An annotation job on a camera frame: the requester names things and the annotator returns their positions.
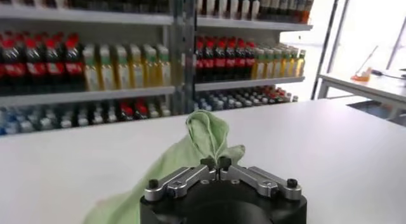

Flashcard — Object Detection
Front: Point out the light green polo shirt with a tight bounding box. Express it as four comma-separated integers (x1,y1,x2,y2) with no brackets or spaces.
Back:
82,110,246,224

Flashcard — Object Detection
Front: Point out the blue label dark bottle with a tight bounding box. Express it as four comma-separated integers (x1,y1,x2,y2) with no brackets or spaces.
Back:
303,0,315,25
295,0,306,23
278,0,289,22
287,0,298,23

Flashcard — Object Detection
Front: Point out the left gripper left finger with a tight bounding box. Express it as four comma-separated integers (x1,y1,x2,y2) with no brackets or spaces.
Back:
144,154,218,202

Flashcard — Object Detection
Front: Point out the black window frame post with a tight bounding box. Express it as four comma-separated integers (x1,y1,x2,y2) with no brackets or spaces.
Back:
311,0,342,100

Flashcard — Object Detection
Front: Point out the orange object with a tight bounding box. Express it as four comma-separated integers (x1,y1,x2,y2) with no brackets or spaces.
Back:
351,66,372,82

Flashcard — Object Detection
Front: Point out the grey metal shelving unit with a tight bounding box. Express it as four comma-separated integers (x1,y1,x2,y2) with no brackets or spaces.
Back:
0,0,191,136
187,0,314,112

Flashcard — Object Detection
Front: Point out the beige label dark bottle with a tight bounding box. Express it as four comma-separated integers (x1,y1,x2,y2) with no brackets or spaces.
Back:
259,0,271,22
269,0,280,22

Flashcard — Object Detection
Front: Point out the thin black table cable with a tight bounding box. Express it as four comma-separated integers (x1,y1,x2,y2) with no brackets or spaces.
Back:
370,68,406,81

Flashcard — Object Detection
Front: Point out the grey frame white table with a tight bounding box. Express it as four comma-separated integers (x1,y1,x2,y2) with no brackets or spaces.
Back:
317,68,406,120

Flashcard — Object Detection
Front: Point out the small red cap cola bottle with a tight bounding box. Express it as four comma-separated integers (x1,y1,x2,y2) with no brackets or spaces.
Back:
134,101,149,119
119,102,134,121

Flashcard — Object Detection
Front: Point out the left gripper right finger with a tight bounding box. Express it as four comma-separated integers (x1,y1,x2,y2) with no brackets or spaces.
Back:
218,154,303,201

